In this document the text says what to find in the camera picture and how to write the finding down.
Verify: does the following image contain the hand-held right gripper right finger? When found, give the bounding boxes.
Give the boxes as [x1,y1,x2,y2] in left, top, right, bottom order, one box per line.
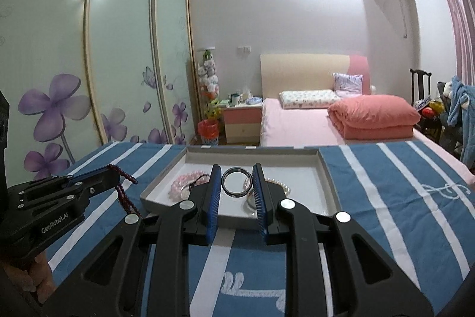
[252,163,436,317]

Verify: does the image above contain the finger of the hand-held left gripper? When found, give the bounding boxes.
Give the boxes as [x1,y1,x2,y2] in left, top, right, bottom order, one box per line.
[8,167,121,199]
[9,174,124,220]

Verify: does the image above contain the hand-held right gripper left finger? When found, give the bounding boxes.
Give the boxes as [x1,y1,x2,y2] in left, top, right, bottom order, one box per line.
[41,164,222,317]

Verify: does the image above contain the black silver ring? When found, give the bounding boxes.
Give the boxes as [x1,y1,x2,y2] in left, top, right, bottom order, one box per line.
[221,167,254,199]

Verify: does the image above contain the dark red bead necklace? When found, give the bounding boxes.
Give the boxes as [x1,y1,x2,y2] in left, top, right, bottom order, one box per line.
[106,164,142,218]

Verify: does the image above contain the white pearl bracelet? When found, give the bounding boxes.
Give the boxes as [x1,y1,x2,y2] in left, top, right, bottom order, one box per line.
[264,176,295,196]

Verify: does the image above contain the pink bead necklace paw pendant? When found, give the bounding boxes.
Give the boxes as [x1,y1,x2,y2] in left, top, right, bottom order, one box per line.
[169,170,213,203]

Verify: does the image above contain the grey cardboard box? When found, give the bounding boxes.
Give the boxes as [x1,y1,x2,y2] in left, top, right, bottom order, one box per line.
[140,145,341,218]

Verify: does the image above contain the person's left hand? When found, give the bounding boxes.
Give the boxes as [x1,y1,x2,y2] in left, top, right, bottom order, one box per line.
[23,253,53,305]

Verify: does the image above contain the silver bangle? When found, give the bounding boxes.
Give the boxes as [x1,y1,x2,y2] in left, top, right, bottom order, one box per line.
[243,184,261,216]

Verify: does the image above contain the red waste bin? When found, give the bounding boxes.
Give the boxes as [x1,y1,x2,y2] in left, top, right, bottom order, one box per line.
[197,119,220,146]

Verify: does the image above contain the pink cream nightstand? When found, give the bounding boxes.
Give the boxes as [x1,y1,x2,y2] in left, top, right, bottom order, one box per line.
[221,104,264,145]

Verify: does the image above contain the bed with pink sheet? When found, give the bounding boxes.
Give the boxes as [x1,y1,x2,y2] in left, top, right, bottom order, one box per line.
[259,97,475,171]

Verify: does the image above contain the white patterned pillow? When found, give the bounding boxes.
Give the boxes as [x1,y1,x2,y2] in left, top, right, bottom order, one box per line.
[278,89,337,109]

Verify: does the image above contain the flower print sliding wardrobe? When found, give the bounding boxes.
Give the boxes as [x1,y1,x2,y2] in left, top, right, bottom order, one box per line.
[0,0,204,188]

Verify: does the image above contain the stuffed toy column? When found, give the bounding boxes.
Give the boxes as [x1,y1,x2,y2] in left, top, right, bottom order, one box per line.
[197,47,221,121]

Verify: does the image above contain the blue white striped blanket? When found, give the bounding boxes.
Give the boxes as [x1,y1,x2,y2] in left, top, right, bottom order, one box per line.
[46,141,475,317]

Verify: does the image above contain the cream pink headboard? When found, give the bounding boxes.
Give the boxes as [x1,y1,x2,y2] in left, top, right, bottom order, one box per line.
[260,54,370,99]

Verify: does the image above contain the folded pink quilt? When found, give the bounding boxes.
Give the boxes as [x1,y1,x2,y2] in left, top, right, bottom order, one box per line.
[327,96,422,140]

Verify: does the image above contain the purple patterned pillow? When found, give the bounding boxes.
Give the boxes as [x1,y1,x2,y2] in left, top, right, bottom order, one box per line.
[332,72,364,94]

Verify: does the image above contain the dark wooden chair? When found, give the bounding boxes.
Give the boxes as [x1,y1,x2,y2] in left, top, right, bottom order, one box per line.
[409,68,444,139]

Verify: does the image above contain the blue plush garment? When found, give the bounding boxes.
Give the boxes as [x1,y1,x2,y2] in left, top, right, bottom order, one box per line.
[446,76,475,170]

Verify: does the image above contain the pink curtain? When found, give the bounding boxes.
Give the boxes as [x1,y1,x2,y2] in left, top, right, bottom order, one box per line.
[432,0,475,80]

